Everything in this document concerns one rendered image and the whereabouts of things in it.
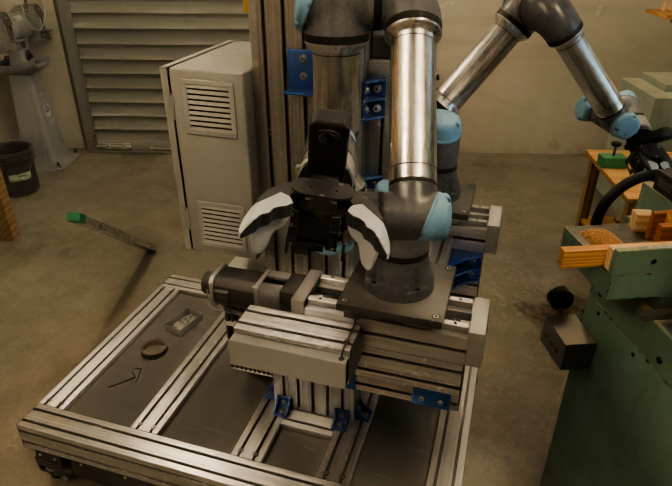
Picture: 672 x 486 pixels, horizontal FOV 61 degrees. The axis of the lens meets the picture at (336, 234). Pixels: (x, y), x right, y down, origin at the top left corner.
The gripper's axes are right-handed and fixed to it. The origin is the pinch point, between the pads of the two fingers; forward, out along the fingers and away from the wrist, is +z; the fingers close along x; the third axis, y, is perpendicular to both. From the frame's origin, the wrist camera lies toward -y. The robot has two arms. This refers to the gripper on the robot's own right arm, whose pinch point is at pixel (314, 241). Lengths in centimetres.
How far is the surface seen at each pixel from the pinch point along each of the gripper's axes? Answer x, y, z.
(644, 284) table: -66, 28, -50
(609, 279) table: -58, 27, -49
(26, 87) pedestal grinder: 205, 97, -314
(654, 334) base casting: -70, 37, -47
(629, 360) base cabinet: -71, 48, -51
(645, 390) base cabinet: -72, 50, -44
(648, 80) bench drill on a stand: -169, 30, -286
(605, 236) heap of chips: -61, 24, -62
